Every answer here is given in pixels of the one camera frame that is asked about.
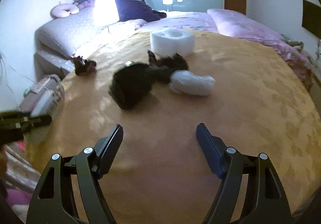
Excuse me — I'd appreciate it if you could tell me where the grey cardboard box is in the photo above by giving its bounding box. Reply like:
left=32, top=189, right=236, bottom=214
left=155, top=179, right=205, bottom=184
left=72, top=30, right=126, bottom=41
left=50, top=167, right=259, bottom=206
left=30, top=90, right=60, bottom=117

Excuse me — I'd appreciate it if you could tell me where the brown bedside cabinet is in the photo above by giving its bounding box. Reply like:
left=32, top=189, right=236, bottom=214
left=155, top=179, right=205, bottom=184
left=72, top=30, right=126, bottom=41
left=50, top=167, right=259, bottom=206
left=19, top=74, right=65, bottom=113

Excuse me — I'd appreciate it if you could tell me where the black crumpled plastic bag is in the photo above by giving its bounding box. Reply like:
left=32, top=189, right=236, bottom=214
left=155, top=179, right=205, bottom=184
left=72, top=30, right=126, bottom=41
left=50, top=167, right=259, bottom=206
left=109, top=50, right=189, bottom=110

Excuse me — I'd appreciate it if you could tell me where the white crumpled tissue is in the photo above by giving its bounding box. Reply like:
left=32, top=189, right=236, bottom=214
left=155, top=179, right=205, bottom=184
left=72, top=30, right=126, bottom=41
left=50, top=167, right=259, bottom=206
left=169, top=70, right=215, bottom=96

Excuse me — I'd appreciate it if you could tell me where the golden yellow bedspread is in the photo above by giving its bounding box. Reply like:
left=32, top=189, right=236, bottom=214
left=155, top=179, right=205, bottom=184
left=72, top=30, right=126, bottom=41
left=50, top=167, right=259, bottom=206
left=27, top=31, right=320, bottom=223

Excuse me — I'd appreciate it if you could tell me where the grey upholstered headboard cushion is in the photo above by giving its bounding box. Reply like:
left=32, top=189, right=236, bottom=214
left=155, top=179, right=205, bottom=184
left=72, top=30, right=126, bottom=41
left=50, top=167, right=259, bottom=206
left=35, top=7, right=110, bottom=58

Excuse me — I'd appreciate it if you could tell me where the pink neck pillow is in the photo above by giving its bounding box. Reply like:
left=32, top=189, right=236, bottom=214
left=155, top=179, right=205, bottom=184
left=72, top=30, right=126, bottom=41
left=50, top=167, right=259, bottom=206
left=51, top=3, right=79, bottom=18

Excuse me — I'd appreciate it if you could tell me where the pink quilt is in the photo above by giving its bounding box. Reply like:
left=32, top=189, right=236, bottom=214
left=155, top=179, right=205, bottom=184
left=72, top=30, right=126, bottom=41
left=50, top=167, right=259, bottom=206
left=207, top=9, right=313, bottom=91

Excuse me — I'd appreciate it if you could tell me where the lit white table lamp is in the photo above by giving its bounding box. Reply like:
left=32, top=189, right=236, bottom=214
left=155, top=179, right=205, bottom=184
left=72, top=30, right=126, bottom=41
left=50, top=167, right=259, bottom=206
left=93, top=0, right=120, bottom=25

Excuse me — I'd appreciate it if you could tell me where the pink floral bed sheet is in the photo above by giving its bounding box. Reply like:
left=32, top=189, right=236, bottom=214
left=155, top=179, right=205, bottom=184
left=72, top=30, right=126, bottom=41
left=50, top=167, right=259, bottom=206
left=71, top=11, right=218, bottom=58

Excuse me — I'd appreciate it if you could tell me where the wall mounted black television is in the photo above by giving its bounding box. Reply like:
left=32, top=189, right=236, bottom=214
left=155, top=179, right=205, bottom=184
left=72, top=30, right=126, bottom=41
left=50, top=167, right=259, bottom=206
left=301, top=0, right=321, bottom=39

